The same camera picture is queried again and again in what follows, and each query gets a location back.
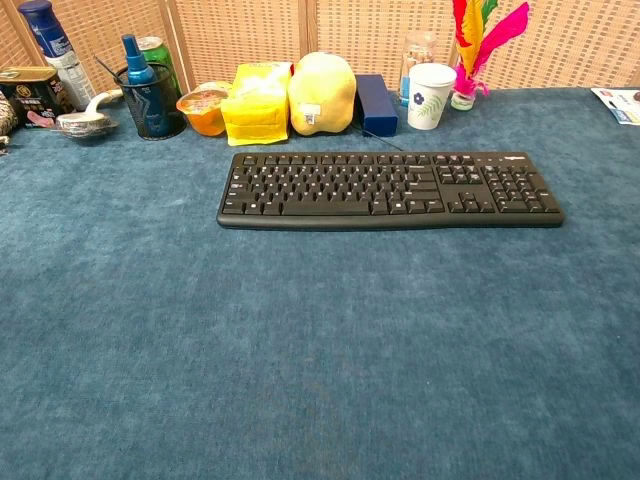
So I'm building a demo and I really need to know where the black computer keyboard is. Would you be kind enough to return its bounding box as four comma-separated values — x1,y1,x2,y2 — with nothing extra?
215,151,567,232

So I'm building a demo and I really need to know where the blue table cloth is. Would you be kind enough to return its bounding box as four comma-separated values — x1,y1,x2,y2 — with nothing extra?
0,87,640,480

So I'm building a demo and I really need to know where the yellow plush toy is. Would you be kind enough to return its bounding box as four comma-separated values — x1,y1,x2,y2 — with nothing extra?
287,51,359,137

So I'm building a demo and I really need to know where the yellow snack bag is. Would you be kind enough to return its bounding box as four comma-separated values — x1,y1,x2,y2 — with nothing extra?
220,61,295,147

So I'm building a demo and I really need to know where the dark blue rectangular box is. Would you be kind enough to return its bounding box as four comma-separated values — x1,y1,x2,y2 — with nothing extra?
354,73,400,138

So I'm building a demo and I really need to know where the orange fruit jelly cup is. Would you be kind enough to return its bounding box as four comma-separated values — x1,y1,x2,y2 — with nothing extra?
175,82,232,138

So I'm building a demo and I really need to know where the white floral paper cup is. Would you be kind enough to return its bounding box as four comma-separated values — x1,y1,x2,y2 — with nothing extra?
407,62,458,132

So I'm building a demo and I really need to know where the clear glass jar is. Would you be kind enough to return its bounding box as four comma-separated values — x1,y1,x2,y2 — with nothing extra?
398,30,441,107

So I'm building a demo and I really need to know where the woven rattan folding screen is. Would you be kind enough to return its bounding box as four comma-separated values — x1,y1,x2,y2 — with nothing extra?
0,0,640,96

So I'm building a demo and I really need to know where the black mesh pen holder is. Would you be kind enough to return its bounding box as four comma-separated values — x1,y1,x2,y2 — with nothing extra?
114,62,189,141

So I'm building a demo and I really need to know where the green drink can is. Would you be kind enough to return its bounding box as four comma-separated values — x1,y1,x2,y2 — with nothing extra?
136,35,183,99

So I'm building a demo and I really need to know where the colourful feather shuttlecock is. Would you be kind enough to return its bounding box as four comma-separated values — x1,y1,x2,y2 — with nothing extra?
450,0,531,111

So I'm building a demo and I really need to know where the blue spray bottle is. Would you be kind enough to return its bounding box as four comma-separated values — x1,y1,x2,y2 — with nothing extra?
121,33,159,86

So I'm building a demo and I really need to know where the white ceramic spoon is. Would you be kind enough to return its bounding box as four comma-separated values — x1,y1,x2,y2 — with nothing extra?
83,88,125,115

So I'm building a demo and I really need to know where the patterned small dish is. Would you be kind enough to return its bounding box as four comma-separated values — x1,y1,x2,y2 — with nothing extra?
55,112,120,140

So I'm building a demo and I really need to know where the white blue-capped spray can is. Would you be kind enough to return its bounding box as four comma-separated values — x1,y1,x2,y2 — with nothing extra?
18,0,97,112

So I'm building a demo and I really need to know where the black luncheon meat tin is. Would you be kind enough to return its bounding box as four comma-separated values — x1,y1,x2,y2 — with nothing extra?
0,66,76,131

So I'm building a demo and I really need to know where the white printed leaflet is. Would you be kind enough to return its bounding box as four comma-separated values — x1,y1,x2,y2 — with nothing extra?
590,87,640,126

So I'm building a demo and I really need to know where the brown patterned object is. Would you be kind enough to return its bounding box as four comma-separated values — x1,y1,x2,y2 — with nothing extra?
0,88,17,156

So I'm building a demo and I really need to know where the black keyboard cable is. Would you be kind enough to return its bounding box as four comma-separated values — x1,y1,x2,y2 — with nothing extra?
360,129,406,154

